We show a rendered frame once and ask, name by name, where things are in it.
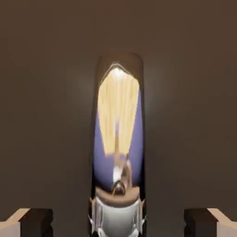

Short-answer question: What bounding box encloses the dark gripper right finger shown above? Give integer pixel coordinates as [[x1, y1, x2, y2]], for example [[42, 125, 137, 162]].
[[184, 207, 237, 237]]

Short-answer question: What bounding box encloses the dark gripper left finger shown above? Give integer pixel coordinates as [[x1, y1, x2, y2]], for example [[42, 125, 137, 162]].
[[0, 208, 54, 237]]

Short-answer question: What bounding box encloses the dark brown cabinet door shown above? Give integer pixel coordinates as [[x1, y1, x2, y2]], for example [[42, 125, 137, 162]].
[[0, 0, 237, 237]]

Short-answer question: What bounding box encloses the shiny curved metal handle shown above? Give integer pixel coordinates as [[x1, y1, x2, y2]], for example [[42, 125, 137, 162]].
[[87, 51, 148, 237]]

